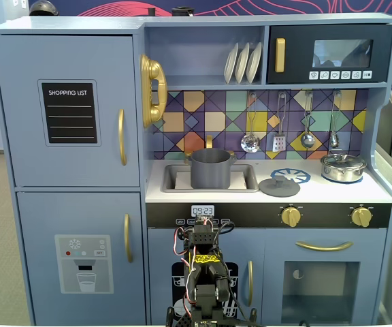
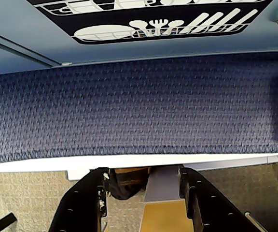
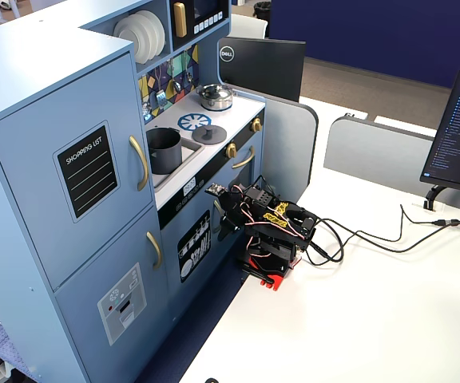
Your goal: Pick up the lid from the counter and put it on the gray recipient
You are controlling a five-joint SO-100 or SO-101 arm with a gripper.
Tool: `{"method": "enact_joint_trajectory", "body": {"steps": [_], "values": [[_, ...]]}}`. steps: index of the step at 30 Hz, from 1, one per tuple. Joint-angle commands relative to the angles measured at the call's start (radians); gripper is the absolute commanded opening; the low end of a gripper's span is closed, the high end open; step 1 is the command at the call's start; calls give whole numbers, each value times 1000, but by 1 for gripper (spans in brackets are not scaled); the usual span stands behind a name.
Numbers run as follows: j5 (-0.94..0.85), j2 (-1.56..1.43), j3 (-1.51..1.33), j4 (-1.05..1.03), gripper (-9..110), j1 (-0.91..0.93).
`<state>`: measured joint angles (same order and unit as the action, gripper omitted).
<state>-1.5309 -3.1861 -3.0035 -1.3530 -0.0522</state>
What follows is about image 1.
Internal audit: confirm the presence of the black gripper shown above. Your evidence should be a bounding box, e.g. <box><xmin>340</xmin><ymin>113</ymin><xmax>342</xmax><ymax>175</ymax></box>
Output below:
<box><xmin>187</xmin><ymin>215</ymin><xmax>219</xmax><ymax>255</ymax></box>

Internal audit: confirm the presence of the red white servo cable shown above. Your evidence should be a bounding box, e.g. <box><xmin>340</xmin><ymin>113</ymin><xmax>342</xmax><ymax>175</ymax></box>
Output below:
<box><xmin>173</xmin><ymin>227</ymin><xmax>197</xmax><ymax>308</ymax></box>

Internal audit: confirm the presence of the gray round lid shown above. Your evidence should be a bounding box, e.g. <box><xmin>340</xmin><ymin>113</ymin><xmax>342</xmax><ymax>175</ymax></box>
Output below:
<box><xmin>257</xmin><ymin>175</ymin><xmax>301</xmax><ymax>198</ymax></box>

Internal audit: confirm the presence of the gold stove knob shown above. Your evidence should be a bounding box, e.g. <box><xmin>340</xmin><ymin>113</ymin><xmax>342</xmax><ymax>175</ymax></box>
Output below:
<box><xmin>350</xmin><ymin>206</ymin><xmax>374</xmax><ymax>228</ymax></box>
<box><xmin>280</xmin><ymin>206</ymin><xmax>303</xmax><ymax>228</ymax></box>

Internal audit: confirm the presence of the gold microwave handle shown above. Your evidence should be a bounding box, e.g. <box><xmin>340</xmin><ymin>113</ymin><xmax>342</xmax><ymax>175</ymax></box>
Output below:
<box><xmin>274</xmin><ymin>37</ymin><xmax>287</xmax><ymax>74</ymax></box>

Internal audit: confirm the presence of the gray sink basin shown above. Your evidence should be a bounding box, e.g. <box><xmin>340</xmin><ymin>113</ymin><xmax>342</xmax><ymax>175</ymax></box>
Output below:
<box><xmin>160</xmin><ymin>163</ymin><xmax>260</xmax><ymax>194</ymax></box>

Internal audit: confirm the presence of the black control panel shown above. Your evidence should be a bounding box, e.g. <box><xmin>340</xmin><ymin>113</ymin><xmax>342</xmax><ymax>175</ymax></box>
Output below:
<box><xmin>145</xmin><ymin>202</ymin><xmax>392</xmax><ymax>230</ymax></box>

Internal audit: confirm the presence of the blue fridge door with chalkboard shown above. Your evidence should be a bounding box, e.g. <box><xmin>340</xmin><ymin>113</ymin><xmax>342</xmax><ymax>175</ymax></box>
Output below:
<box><xmin>0</xmin><ymin>33</ymin><xmax>141</xmax><ymax>188</ymax></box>

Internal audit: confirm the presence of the blue dishwasher door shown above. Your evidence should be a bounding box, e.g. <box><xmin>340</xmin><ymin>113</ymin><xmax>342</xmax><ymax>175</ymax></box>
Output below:
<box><xmin>147</xmin><ymin>228</ymin><xmax>265</xmax><ymax>325</ymax></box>

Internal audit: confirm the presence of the short gold fridge handle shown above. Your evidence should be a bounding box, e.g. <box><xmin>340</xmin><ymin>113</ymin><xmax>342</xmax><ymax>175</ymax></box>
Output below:
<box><xmin>123</xmin><ymin>213</ymin><xmax>134</xmax><ymax>264</ymax></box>

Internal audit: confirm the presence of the black shopping list board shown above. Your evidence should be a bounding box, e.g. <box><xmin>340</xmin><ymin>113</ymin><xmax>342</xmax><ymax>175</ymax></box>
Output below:
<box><xmin>37</xmin><ymin>79</ymin><xmax>101</xmax><ymax>148</ymax></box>

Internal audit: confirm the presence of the gold toy telephone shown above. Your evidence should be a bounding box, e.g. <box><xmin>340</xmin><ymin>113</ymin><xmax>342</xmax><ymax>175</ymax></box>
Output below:
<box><xmin>139</xmin><ymin>54</ymin><xmax>169</xmax><ymax>129</ymax></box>

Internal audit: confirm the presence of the digital clock display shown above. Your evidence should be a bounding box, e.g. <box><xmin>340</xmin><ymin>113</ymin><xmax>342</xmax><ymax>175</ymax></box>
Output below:
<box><xmin>191</xmin><ymin>204</ymin><xmax>216</xmax><ymax>218</ymax></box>

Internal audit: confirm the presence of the black round container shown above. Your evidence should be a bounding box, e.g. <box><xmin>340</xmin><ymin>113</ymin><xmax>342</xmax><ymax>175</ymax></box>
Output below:
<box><xmin>171</xmin><ymin>6</ymin><xmax>195</xmax><ymax>17</ymax></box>

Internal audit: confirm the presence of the gray ice dispenser sticker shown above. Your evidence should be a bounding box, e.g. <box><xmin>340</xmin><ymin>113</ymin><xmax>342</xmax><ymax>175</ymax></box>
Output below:
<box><xmin>54</xmin><ymin>234</ymin><xmax>114</xmax><ymax>295</ymax></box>

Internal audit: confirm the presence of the white plate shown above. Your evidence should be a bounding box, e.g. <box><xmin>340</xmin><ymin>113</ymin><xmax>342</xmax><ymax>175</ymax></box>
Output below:
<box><xmin>245</xmin><ymin>42</ymin><xmax>263</xmax><ymax>84</ymax></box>
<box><xmin>234</xmin><ymin>42</ymin><xmax>251</xmax><ymax>85</ymax></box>
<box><xmin>223</xmin><ymin>42</ymin><xmax>240</xmax><ymax>85</ymax></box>

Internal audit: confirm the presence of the black camera cable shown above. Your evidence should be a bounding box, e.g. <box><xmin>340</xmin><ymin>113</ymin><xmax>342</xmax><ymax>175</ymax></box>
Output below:
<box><xmin>216</xmin><ymin>220</ymin><xmax>237</xmax><ymax>236</ymax></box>

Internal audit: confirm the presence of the long gold fridge handle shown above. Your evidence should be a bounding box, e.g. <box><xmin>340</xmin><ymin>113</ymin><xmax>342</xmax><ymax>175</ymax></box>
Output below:
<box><xmin>117</xmin><ymin>108</ymin><xmax>128</xmax><ymax>167</ymax></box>

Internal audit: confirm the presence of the black helmet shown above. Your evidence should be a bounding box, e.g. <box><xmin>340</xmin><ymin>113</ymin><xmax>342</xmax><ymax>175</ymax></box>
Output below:
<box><xmin>29</xmin><ymin>0</ymin><xmax>60</xmax><ymax>17</ymax></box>

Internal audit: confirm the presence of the black dishwasher sticker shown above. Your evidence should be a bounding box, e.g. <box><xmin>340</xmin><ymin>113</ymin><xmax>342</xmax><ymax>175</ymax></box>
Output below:
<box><xmin>171</xmin><ymin>261</ymin><xmax>240</xmax><ymax>320</ymax></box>

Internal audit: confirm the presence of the shiny steel pot lid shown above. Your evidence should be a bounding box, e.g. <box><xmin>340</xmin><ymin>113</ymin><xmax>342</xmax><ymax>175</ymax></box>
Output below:
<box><xmin>321</xmin><ymin>153</ymin><xmax>367</xmax><ymax>169</ymax></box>

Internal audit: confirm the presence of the steel slotted spatula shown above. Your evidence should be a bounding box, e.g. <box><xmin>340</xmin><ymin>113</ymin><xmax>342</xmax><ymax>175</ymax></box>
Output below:
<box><xmin>272</xmin><ymin>91</ymin><xmax>289</xmax><ymax>153</ymax></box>

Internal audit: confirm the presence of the steel skimmer spoon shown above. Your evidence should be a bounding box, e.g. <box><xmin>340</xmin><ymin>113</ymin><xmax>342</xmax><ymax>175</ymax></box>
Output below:
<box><xmin>240</xmin><ymin>92</ymin><xmax>261</xmax><ymax>154</ymax></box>

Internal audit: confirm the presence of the steel ladle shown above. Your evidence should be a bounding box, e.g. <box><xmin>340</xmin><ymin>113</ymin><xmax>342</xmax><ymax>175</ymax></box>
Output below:
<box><xmin>299</xmin><ymin>91</ymin><xmax>316</xmax><ymax>149</ymax></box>

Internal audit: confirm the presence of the black microwave door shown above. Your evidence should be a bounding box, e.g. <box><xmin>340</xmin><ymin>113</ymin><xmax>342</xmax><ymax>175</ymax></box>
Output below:
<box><xmin>266</xmin><ymin>24</ymin><xmax>392</xmax><ymax>85</ymax></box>

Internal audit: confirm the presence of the blue toy kitchen unit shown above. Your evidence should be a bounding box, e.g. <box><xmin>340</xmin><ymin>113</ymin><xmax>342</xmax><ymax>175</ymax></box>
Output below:
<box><xmin>0</xmin><ymin>12</ymin><xmax>392</xmax><ymax>326</ymax></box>

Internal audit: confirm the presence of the blue fridge door with dispenser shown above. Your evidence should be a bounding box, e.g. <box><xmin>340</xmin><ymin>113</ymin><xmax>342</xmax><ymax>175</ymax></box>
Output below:
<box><xmin>16</xmin><ymin>191</ymin><xmax>147</xmax><ymax>326</ymax></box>

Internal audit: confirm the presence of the blue oven door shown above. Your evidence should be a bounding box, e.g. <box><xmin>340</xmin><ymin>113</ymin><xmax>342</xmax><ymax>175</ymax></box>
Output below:
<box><xmin>263</xmin><ymin>228</ymin><xmax>388</xmax><ymax>325</ymax></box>

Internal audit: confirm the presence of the gold dishwasher handle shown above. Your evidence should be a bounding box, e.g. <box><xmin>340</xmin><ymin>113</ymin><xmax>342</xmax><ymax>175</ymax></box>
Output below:
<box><xmin>246</xmin><ymin>260</ymin><xmax>255</xmax><ymax>308</ymax></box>

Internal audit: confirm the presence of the colourful geometric tile backsplash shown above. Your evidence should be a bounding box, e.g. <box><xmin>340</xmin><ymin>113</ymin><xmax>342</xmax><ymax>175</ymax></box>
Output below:
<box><xmin>152</xmin><ymin>89</ymin><xmax>368</xmax><ymax>161</ymax></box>

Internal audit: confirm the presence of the gold oven handle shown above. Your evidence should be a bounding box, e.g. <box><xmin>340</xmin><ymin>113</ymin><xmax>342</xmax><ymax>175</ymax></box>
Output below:
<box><xmin>295</xmin><ymin>240</ymin><xmax>355</xmax><ymax>253</ymax></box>

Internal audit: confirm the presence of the gray plastic pot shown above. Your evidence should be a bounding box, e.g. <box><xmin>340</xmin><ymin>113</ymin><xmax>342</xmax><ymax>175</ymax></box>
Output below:
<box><xmin>183</xmin><ymin>148</ymin><xmax>238</xmax><ymax>189</ymax></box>

